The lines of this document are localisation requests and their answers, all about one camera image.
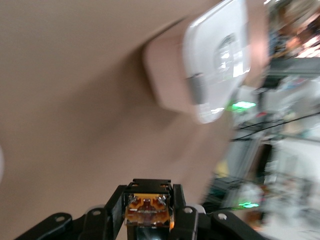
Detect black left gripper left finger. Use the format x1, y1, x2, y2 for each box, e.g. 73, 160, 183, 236
103, 184, 129, 240

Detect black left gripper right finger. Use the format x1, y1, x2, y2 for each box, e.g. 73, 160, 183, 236
169, 183, 200, 240

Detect white lunch box grey clips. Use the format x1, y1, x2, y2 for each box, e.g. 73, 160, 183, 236
141, 0, 252, 125

